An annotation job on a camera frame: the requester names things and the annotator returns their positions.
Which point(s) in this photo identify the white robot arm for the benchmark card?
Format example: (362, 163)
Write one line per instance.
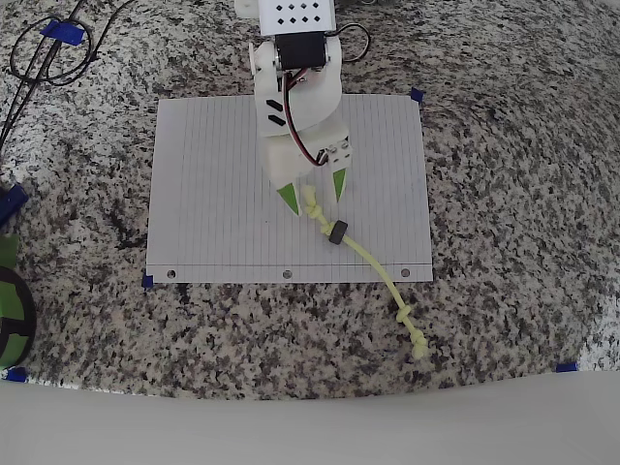
(267, 24)

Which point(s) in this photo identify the blue tape piece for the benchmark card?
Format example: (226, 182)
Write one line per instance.
(567, 367)
(147, 281)
(16, 374)
(417, 96)

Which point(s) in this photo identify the large blue tape strip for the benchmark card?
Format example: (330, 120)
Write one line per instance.
(63, 33)

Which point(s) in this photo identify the lined paper sheet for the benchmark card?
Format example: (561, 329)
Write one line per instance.
(208, 194)

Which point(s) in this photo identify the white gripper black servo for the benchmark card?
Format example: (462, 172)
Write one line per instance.
(287, 166)

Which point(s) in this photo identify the black spool green filament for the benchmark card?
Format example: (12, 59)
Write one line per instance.
(9, 300)

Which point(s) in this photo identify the black hex nut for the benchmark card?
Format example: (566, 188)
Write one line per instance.
(338, 232)

